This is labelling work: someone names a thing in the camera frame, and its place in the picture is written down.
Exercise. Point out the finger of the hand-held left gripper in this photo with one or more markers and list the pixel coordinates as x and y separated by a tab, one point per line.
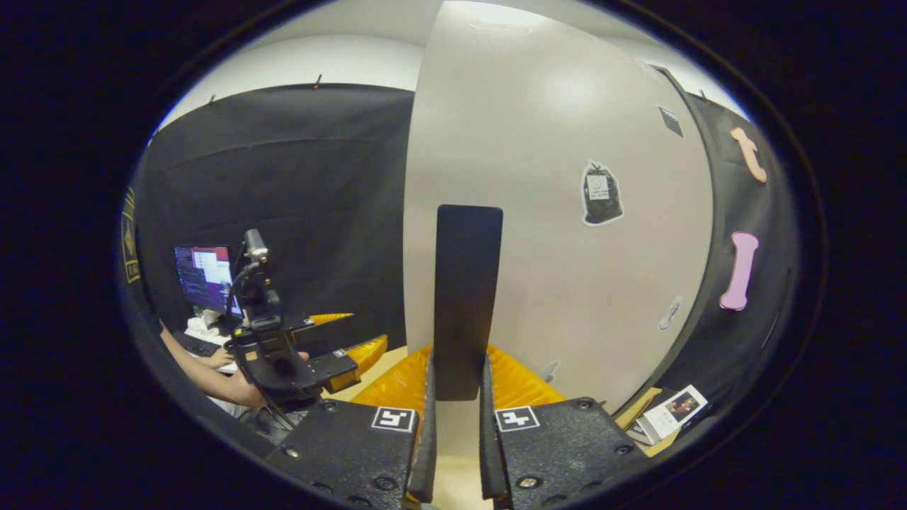
340	368
326	319

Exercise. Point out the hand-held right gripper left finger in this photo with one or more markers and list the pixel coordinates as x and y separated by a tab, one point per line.
354	446

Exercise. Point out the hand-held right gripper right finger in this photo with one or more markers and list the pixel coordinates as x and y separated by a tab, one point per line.
567	446

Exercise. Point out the grey cabinet door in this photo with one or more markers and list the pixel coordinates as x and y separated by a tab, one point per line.
553	283

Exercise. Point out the white crumpled tissue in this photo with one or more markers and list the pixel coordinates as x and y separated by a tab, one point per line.
205	324

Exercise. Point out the black keyboard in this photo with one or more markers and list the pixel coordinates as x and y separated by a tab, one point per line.
195	346

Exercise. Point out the computer monitor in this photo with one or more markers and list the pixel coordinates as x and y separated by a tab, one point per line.
205	276

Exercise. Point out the white photo card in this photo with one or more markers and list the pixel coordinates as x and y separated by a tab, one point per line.
669	414

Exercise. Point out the black backdrop cloth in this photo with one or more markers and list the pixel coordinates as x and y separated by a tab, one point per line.
319	177

